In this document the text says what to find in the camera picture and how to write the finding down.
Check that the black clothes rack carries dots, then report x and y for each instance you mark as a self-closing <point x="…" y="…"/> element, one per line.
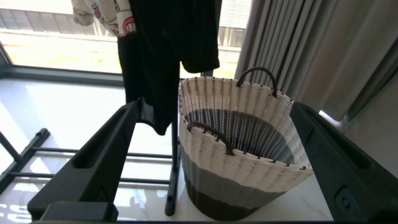
<point x="172" y="174"/>

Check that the cream printed garment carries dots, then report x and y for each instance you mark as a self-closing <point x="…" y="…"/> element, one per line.
<point x="107" y="14"/>

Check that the window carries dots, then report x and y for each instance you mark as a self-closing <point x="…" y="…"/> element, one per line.
<point x="56" y="53"/>

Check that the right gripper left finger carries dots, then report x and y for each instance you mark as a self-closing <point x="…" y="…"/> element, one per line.
<point x="81" y="183"/>

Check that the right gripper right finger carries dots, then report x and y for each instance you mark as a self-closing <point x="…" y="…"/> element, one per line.
<point x="357" y="180"/>

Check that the white laundry basket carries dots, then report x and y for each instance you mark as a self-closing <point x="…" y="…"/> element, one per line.
<point x="236" y="180"/>

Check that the black garment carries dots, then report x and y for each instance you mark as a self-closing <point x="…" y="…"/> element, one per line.
<point x="155" y="62"/>

